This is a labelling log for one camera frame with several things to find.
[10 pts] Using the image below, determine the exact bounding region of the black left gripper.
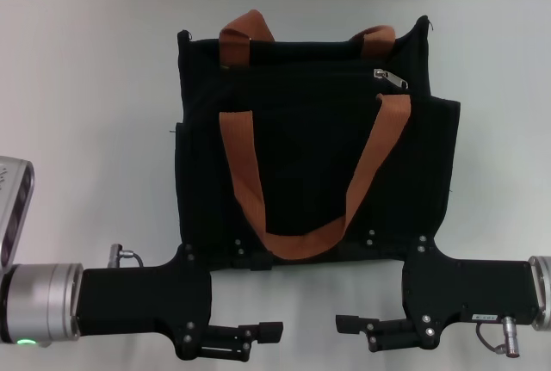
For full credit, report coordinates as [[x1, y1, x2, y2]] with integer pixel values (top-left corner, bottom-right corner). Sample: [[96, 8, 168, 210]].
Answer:
[[74, 235, 285, 363]]

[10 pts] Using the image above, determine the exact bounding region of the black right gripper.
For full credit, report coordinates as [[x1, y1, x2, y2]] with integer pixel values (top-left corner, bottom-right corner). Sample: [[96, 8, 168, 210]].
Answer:
[[334, 227, 544, 354]]

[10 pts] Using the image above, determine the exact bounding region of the black bag with orange handles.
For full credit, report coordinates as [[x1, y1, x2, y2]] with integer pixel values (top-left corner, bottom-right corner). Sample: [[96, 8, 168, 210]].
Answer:
[[173, 9, 462, 268]]

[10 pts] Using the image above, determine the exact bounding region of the silver zipper pull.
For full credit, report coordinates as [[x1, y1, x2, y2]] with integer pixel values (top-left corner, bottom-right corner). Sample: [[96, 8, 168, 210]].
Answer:
[[372, 68, 411, 90]]

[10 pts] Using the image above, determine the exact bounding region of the right gripper cable with connector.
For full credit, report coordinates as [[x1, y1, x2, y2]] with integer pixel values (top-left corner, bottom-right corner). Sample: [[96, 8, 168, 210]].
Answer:
[[475, 314, 523, 358]]

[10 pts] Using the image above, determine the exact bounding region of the gripper cable with connector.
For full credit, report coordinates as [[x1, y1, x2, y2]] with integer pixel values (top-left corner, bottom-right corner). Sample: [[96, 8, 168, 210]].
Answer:
[[475, 314, 523, 358], [106, 244, 148, 269]]

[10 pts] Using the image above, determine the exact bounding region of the left gripper cable with connector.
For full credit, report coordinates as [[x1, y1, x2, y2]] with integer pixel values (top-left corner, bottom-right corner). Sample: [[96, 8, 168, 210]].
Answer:
[[106, 244, 148, 269]]

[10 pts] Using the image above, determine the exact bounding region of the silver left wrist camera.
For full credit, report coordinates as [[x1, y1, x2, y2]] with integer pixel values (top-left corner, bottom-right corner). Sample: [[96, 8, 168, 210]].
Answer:
[[0, 155, 36, 268]]

